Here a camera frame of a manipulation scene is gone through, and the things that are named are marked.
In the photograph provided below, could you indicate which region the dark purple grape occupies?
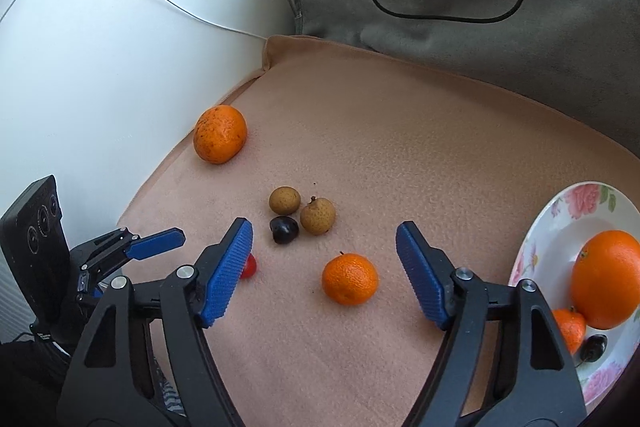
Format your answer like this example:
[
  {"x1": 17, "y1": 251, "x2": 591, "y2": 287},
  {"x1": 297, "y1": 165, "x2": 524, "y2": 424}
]
[
  {"x1": 269, "y1": 216, "x2": 299, "y2": 245},
  {"x1": 575, "y1": 334, "x2": 608, "y2": 367}
]

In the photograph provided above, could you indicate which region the small tangerine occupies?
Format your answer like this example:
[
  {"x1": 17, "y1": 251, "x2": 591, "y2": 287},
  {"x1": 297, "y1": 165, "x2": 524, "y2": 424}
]
[
  {"x1": 552, "y1": 307, "x2": 587, "y2": 355},
  {"x1": 321, "y1": 253, "x2": 378, "y2": 307}
]

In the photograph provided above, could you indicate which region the small red cherry tomato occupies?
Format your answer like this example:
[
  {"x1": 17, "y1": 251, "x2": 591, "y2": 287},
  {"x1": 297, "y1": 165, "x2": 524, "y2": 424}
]
[{"x1": 241, "y1": 254, "x2": 257, "y2": 280}]

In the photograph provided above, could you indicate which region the large smooth orange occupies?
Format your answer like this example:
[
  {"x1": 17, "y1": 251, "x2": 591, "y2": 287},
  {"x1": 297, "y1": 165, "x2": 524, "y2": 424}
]
[{"x1": 570, "y1": 230, "x2": 639, "y2": 331}]

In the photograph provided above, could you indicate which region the speckled rough orange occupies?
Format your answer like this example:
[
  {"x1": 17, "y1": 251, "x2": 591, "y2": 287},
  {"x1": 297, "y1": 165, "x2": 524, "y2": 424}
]
[{"x1": 193, "y1": 104, "x2": 248, "y2": 165}]

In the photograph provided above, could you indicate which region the round brown longan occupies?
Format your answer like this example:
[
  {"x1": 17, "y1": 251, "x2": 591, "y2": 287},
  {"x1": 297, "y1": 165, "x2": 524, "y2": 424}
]
[{"x1": 268, "y1": 186, "x2": 300, "y2": 216}]

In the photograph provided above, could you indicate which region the stemmed brown longan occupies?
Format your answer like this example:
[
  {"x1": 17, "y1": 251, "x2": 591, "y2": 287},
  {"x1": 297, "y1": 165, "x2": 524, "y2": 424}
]
[{"x1": 300, "y1": 196, "x2": 336, "y2": 235}]

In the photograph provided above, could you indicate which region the floral white plate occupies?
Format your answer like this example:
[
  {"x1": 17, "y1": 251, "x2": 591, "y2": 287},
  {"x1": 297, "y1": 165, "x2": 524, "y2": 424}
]
[{"x1": 509, "y1": 181, "x2": 639, "y2": 411}]

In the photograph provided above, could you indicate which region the white cabinet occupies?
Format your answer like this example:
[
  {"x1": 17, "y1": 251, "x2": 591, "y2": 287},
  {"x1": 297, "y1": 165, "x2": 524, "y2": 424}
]
[{"x1": 1, "y1": 0, "x2": 292, "y2": 229}]

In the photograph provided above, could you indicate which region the peach table cloth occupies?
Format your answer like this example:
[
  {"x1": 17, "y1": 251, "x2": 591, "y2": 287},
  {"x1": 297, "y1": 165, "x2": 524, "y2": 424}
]
[{"x1": 122, "y1": 37, "x2": 639, "y2": 426}]

